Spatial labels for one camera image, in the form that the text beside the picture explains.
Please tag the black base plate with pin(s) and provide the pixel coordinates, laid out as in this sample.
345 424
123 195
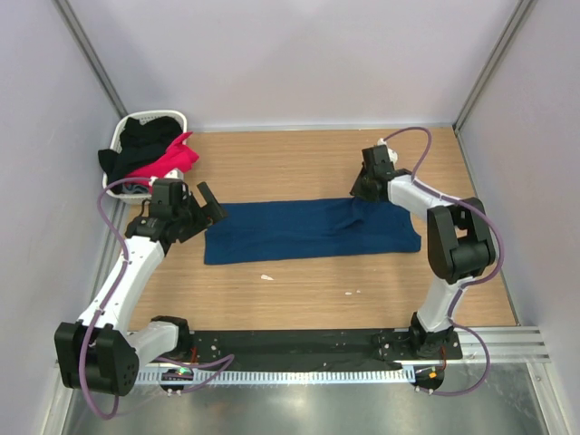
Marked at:
333 350

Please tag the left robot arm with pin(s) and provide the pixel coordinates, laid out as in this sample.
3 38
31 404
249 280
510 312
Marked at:
97 352

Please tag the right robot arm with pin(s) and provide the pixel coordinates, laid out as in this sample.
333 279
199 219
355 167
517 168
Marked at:
459 244

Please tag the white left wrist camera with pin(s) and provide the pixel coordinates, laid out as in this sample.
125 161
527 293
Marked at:
174 174

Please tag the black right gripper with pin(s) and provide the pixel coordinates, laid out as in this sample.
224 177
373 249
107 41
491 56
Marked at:
362 186

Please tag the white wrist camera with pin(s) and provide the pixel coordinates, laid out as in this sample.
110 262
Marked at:
393 155
174 174

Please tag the grey t shirt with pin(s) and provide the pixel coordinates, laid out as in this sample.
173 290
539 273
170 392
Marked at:
132 189

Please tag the aluminium frame rail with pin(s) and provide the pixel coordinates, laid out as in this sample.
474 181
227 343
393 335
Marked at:
501 344

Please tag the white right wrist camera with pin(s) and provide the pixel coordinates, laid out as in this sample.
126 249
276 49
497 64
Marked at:
393 155

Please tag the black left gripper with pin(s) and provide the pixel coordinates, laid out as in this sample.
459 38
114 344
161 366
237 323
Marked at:
198 217

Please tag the white laundry basket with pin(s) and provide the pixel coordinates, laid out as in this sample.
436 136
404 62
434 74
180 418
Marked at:
120 139

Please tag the blue t shirt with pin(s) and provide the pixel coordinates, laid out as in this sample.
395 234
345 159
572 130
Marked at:
282 230

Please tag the pink t shirt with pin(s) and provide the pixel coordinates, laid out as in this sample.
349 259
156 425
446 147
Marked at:
178 155

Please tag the black t shirt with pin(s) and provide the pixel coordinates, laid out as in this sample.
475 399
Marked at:
147 144

